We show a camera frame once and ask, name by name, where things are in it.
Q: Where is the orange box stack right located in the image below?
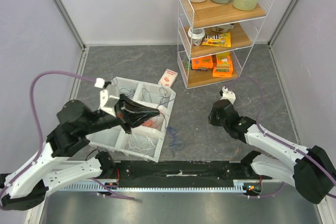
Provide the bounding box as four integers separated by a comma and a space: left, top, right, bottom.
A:
212, 51, 234, 78

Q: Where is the white wire shelf rack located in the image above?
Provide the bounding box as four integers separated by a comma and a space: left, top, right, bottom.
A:
177, 0, 274, 89

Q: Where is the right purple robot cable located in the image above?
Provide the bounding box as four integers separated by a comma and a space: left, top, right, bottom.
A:
227, 77, 336, 198

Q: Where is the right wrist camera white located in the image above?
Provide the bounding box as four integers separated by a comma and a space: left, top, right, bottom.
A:
219, 86, 236, 104

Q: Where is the yellow candy bag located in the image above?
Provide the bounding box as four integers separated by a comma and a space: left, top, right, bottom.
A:
201, 33, 232, 48

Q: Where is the white compartment tray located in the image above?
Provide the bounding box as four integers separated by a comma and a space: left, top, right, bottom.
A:
87, 77, 176, 163

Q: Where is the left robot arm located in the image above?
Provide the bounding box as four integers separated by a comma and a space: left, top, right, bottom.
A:
1, 94, 160, 211

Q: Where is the white yoghurt cup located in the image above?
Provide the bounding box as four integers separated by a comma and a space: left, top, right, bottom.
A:
211, 24, 234, 34

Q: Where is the white paper cup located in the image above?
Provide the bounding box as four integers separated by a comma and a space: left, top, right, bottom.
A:
188, 28, 206, 46

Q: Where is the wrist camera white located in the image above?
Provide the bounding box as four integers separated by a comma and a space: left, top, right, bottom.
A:
94, 78, 120, 116
219, 86, 236, 104

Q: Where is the orange wire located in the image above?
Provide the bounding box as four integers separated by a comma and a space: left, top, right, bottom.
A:
141, 113, 166, 129

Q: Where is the small white pink box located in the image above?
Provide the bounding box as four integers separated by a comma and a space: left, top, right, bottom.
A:
158, 69, 178, 88

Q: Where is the orange box left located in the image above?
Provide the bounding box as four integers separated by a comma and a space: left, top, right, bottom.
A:
192, 55, 213, 69

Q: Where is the white wire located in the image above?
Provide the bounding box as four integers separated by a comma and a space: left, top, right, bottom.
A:
124, 131, 160, 154

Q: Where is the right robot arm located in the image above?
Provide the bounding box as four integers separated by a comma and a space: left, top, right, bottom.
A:
208, 99, 335, 204

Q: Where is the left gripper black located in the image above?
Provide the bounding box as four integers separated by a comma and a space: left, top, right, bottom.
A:
82, 92, 162, 134

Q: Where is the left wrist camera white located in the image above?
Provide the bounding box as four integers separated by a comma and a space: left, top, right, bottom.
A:
94, 78, 120, 116

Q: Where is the dark green wire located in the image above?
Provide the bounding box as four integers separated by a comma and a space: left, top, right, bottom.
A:
141, 84, 171, 106

